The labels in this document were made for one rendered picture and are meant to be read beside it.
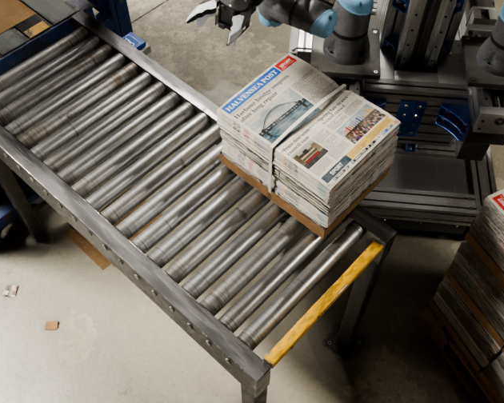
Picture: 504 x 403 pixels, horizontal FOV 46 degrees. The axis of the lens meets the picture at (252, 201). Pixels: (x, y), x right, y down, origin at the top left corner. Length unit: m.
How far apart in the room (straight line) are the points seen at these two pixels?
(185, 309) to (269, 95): 0.58
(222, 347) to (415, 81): 1.13
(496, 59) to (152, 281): 1.25
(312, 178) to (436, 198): 1.10
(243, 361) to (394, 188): 1.22
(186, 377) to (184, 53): 1.72
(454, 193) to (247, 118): 1.19
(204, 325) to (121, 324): 0.95
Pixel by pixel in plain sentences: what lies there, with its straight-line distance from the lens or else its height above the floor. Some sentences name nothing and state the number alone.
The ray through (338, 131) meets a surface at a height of 1.03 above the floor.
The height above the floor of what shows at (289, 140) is 1.03.
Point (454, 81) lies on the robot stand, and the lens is 2.15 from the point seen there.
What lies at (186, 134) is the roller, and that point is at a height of 0.79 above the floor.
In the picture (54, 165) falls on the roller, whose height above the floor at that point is 0.79.
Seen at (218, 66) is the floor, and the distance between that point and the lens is 3.17.
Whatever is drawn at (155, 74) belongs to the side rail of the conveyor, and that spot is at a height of 0.80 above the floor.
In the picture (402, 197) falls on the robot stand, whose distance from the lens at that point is 2.42.
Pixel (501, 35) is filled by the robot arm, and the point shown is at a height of 0.95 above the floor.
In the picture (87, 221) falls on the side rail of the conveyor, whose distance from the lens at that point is 1.67.
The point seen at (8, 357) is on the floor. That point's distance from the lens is 2.46.
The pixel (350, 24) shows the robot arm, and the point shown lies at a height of 0.97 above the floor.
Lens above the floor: 2.15
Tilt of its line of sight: 56 degrees down
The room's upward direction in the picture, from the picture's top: straight up
